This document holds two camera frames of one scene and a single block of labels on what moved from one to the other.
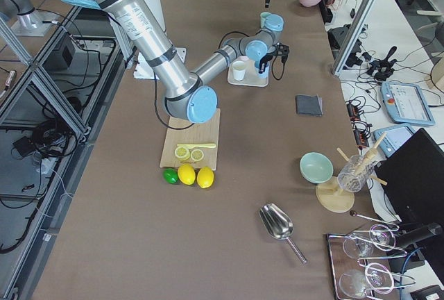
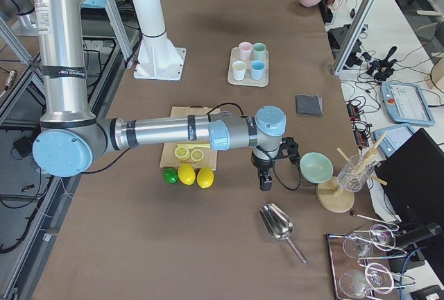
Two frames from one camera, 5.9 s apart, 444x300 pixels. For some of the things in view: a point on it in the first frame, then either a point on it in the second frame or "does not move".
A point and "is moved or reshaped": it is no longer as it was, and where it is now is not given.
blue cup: [265, 74] is moved or reshaped
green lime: [171, 175] does not move
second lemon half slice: [197, 155] does not move
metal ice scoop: [278, 224] does not move
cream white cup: [238, 69] does not move
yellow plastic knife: [191, 146] does not move
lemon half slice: [182, 153] does not move
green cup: [263, 15] is moved or reshaped
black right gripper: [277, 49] to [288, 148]
